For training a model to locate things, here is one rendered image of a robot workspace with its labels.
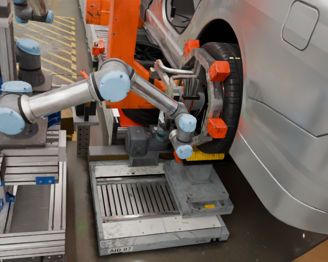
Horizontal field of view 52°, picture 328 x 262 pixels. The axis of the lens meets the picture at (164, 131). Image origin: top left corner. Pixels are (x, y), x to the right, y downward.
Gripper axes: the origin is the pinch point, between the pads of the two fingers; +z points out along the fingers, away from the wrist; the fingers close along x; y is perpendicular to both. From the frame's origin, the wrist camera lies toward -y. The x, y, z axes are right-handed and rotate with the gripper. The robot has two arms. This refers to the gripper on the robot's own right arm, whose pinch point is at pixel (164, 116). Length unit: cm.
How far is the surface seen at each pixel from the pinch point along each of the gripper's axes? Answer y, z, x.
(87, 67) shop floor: -83, 249, 18
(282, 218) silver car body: -5, -70, -32
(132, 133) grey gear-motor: -43, 46, 4
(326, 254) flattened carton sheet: -82, -44, -116
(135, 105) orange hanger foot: -28, 60, 1
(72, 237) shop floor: -83, -6, 46
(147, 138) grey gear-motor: -43, 40, -6
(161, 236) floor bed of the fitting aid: -75, -19, -6
